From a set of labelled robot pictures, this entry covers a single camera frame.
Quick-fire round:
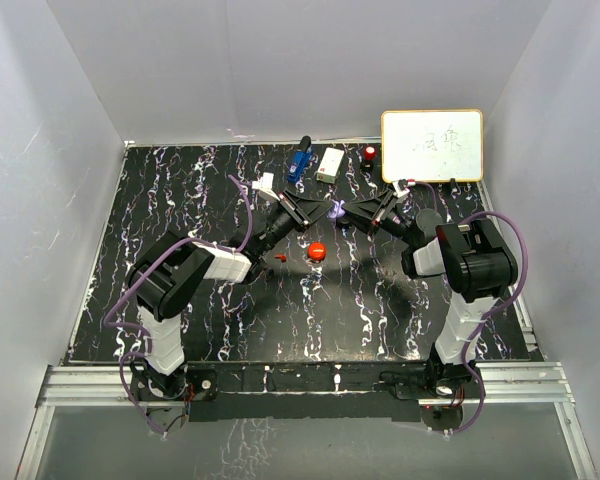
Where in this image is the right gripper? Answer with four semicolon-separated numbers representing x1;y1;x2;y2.
340;189;417;247

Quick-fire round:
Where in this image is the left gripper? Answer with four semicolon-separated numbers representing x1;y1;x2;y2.
257;190;334;257

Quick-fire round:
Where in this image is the purple earbud case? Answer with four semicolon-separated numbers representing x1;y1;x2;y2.
327;200;346;222

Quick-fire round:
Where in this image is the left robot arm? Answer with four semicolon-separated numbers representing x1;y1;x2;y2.
128;190;332;399

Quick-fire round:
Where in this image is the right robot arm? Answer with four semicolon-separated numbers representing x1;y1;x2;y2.
333;190;518;397

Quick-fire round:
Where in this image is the orange earbud case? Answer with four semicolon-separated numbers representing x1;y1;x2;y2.
307;242;326;262

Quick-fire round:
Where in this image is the white box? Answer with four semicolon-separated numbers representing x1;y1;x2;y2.
316;147;344;184

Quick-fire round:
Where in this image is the red black button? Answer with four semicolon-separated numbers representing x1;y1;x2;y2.
361;145;376;170

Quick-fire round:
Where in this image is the blue black tool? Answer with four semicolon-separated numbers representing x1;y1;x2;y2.
287;135;313;183

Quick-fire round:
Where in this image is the white whiteboard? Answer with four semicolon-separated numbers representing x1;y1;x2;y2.
381;109;484;183

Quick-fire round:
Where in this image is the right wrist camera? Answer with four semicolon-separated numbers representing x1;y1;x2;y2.
392;179;416;204

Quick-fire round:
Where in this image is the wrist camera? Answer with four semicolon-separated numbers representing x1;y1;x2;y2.
392;179;416;204
252;172;279;203

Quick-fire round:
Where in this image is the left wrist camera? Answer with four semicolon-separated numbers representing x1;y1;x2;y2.
252;172;279;203

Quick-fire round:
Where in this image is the aluminium rail frame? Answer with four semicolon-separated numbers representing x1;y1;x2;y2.
17;362;597;479

